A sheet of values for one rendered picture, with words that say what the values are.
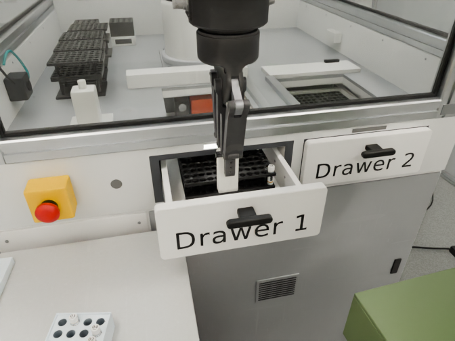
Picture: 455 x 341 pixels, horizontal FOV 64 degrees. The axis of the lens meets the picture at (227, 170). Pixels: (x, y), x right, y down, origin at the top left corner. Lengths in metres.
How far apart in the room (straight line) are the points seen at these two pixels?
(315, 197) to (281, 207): 0.06
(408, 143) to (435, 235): 1.30
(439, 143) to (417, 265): 1.05
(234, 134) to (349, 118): 0.39
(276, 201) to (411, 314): 0.25
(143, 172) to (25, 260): 0.28
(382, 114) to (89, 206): 0.63
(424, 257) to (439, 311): 1.40
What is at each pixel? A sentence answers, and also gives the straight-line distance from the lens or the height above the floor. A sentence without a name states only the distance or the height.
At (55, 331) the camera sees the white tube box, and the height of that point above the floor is 0.79.
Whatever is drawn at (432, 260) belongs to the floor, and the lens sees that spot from 2.00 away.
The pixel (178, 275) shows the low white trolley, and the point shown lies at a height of 0.76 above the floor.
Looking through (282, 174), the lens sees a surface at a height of 0.87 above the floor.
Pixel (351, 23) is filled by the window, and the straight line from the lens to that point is 0.74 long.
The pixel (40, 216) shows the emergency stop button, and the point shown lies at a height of 0.88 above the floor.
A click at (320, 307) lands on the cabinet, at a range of 1.21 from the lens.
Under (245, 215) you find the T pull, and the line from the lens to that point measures 0.59.
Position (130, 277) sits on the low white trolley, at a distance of 0.72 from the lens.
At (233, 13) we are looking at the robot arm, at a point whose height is 1.22.
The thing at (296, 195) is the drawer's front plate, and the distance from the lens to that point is 0.62.
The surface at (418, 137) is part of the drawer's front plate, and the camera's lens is 0.90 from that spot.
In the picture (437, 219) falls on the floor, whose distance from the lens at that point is 2.26.
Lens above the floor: 1.29
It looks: 33 degrees down
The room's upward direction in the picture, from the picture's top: straight up
